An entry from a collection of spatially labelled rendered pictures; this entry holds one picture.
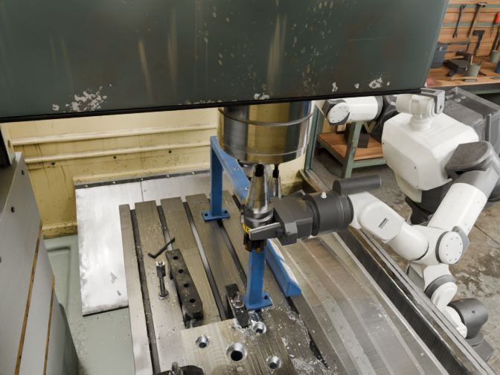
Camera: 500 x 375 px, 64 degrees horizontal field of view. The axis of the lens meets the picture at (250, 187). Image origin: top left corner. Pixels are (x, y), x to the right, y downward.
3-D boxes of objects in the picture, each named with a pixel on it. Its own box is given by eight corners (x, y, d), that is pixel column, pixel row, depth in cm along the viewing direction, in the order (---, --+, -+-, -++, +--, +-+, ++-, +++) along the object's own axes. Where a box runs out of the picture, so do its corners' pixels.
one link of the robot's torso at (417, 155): (445, 149, 156) (441, 67, 134) (519, 197, 129) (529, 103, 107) (379, 184, 154) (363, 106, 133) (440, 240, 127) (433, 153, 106)
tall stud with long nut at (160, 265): (167, 289, 119) (164, 257, 113) (168, 296, 117) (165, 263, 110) (158, 292, 119) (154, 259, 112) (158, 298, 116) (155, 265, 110)
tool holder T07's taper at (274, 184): (263, 193, 107) (264, 171, 103) (279, 192, 108) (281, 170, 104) (267, 202, 103) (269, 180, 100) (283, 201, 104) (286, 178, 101)
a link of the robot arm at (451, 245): (413, 267, 107) (452, 202, 113) (459, 280, 95) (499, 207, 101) (392, 241, 102) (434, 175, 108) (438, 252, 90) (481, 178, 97)
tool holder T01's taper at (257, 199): (242, 199, 77) (243, 170, 74) (263, 195, 79) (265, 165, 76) (251, 212, 74) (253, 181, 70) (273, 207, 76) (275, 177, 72)
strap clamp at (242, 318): (234, 309, 114) (236, 271, 106) (249, 348, 104) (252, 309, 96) (223, 312, 113) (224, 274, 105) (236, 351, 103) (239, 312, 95)
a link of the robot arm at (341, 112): (300, 108, 135) (352, 107, 145) (319, 133, 127) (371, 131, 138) (314, 78, 127) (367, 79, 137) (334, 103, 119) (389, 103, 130)
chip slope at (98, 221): (266, 204, 209) (270, 160, 195) (330, 305, 154) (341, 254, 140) (84, 231, 183) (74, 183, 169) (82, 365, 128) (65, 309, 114)
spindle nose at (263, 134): (203, 131, 73) (202, 65, 66) (280, 120, 79) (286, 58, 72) (239, 173, 61) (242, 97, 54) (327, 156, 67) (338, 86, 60)
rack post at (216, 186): (226, 210, 155) (228, 140, 140) (231, 217, 151) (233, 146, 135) (201, 213, 153) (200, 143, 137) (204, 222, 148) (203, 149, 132)
